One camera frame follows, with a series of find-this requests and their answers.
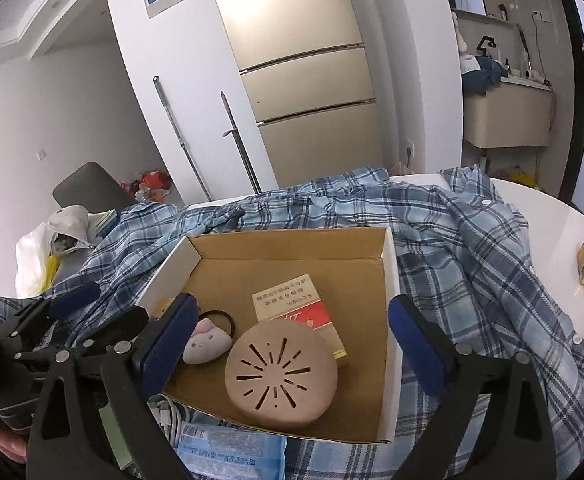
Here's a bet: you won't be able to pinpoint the black door frame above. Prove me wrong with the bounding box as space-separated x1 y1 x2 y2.
546 0 584 206

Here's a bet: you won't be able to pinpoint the blue plaid shirt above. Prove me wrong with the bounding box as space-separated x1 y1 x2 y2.
0 165 584 480

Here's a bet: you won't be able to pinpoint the dark blue cloth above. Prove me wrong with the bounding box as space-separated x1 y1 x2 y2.
462 56 502 96

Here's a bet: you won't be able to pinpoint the red bags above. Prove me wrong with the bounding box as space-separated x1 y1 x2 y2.
132 171 173 201

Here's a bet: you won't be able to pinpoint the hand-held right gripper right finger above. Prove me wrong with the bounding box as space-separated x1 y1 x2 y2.
388 294 558 480

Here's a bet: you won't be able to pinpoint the red and white cigarette pack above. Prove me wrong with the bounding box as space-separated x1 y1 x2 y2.
252 274 350 365

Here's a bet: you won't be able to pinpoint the light blue tissue pack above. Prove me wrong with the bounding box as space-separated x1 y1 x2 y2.
176 421 289 480

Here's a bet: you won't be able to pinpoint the gold three-door refrigerator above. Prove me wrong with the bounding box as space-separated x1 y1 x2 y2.
201 0 385 188

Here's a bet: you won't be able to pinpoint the pink plush hair tie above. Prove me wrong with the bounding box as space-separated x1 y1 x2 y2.
182 309 237 365

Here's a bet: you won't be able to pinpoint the yellow bag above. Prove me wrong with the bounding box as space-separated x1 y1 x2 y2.
509 172 542 191

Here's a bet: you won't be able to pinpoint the pink round slotted case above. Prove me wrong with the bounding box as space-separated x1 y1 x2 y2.
225 322 341 429

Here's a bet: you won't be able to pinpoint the white plastic bag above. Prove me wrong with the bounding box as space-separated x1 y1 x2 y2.
16 205 118 298

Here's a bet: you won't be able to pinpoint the cardboard box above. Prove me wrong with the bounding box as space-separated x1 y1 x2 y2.
134 226 403 445

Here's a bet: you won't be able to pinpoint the green pad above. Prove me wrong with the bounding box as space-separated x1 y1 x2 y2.
98 402 138 471

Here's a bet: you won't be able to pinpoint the grey hair styling wand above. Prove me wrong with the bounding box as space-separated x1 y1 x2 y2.
516 24 530 71

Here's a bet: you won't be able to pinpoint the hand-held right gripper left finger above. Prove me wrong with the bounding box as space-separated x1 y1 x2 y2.
26 292 200 480

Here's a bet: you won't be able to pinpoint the beige vanity cabinet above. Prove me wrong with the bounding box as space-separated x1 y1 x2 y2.
462 77 556 150

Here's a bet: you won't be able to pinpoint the grey mop handle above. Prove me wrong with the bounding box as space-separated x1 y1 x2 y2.
153 76 213 202

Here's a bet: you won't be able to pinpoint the pink object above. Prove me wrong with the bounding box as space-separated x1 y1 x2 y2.
0 430 28 463

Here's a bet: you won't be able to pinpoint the white cable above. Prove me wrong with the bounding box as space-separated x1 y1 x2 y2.
148 394 189 443

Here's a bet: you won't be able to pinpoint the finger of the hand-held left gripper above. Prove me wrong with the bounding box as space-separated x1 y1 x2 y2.
14 305 150 365
0 281 102 333

